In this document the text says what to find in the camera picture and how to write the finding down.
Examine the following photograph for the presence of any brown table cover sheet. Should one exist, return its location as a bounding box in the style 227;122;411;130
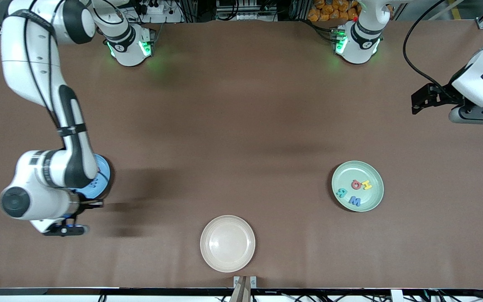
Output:
0;20;483;290

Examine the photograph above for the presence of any white power strip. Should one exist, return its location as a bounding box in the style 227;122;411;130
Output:
135;0;184;24

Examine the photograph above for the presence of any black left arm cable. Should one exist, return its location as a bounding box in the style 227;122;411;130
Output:
402;0;454;91

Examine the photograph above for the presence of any pile of orange objects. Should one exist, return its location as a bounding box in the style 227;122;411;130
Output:
308;0;361;22

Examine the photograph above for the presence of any blue round plate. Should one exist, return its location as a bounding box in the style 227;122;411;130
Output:
83;154;112;200

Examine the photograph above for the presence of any beige round plate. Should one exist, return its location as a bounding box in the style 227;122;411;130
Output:
200;215;256;273

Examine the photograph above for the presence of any green round plate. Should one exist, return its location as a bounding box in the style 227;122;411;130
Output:
332;161;384;212

